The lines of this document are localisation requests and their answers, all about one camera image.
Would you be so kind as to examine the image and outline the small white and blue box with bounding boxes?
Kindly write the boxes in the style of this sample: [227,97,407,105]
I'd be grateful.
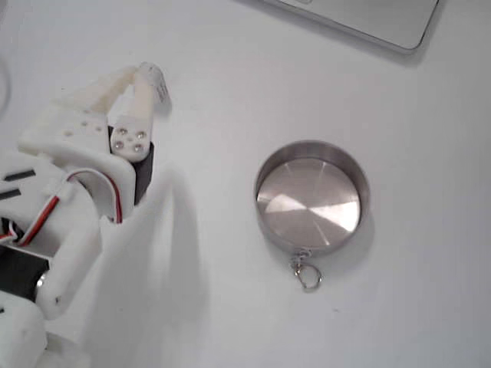
[142,61,173,113]

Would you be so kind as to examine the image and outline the round metal bowl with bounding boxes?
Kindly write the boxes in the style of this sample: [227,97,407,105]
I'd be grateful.
[253,140,372,255]

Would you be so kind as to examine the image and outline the silver laptop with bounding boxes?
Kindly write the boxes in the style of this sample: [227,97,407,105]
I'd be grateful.
[237,0,442,53]

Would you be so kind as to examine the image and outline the red black servo wires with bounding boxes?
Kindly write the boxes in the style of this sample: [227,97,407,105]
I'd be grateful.
[0,170,127,246]

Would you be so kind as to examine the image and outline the metal key ring clasp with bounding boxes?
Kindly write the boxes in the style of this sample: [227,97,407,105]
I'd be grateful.
[288,247,325,294]

